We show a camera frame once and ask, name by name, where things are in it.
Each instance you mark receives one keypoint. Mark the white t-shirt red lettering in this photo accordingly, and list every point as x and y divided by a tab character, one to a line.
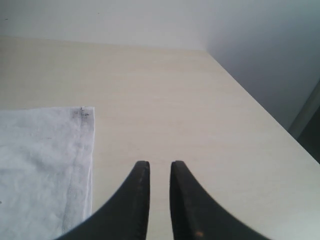
46	161

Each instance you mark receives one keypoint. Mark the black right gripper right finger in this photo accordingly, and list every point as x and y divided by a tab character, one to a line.
195	215

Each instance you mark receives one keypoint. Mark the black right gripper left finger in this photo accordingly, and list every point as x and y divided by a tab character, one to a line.
124	216

